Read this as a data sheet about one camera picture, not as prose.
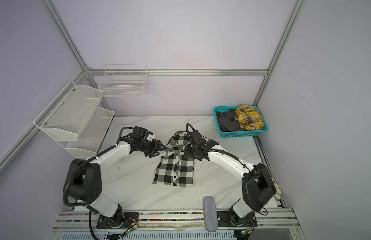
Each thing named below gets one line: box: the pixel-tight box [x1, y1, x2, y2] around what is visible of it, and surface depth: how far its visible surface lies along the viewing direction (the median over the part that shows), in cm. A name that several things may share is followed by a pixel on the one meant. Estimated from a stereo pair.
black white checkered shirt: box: [152, 131, 195, 187], surface depth 90 cm
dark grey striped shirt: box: [215, 109, 246, 132], surface depth 106 cm
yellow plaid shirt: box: [234, 104, 265, 131], surface depth 106 cm
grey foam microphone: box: [203, 195, 219, 233], surface depth 75 cm
